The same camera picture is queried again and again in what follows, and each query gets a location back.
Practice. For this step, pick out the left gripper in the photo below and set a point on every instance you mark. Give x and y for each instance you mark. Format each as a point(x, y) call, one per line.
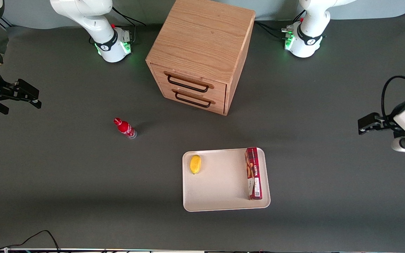
point(381, 123)

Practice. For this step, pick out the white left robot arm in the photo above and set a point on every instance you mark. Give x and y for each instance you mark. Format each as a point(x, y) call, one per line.
point(306, 42)

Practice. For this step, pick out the red soda bottle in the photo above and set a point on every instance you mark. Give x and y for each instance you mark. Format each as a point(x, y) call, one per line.
point(125, 128)

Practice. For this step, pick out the wooden drawer cabinet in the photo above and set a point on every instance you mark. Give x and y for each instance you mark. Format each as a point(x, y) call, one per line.
point(202, 38)

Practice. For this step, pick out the narrow wooden drawer front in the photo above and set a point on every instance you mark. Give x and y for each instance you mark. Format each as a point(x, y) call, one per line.
point(195, 105)

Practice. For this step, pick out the white rectangular tray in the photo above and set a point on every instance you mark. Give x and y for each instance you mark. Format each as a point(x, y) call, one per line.
point(220, 182)

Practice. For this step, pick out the red cookie box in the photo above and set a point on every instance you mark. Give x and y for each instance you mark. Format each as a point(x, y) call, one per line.
point(253, 174)

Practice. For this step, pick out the wide wooden drawer front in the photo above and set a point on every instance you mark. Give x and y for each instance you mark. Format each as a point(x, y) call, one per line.
point(192, 75)

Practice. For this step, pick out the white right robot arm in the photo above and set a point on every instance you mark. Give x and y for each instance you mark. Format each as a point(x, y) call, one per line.
point(107, 45)

